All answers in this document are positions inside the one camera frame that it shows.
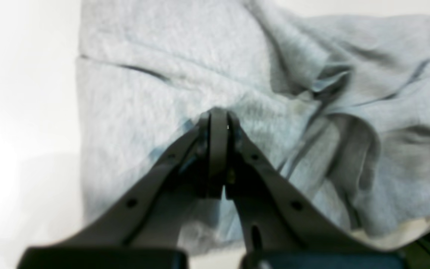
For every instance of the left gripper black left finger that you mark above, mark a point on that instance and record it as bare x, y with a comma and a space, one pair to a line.
141, 230

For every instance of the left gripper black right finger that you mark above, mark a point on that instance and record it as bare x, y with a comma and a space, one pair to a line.
281, 227

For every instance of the grey T-shirt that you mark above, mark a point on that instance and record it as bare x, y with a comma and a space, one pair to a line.
340, 105

